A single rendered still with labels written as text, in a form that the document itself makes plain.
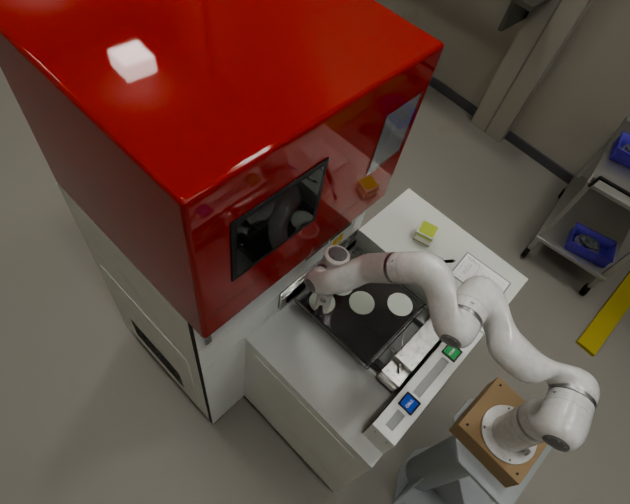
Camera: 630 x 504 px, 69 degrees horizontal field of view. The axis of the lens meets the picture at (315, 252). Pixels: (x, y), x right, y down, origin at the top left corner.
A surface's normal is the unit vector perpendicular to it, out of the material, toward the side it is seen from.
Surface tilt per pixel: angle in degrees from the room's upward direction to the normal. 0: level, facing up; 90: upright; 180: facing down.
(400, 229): 0
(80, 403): 0
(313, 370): 0
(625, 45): 90
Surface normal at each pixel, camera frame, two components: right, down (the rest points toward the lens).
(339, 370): 0.14, -0.54
